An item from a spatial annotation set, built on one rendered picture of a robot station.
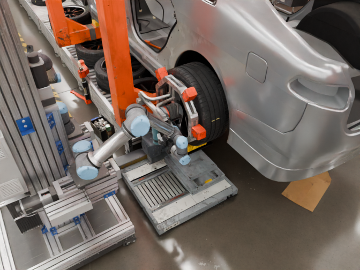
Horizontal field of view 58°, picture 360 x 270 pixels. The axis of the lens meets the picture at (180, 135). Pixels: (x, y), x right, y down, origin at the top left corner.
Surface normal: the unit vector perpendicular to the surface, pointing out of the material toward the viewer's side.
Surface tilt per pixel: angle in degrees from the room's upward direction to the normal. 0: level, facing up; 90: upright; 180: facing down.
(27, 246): 0
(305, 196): 2
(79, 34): 90
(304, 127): 89
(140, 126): 85
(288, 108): 90
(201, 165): 0
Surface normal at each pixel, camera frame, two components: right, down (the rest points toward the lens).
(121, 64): 0.53, 0.55
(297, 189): 0.01, -0.76
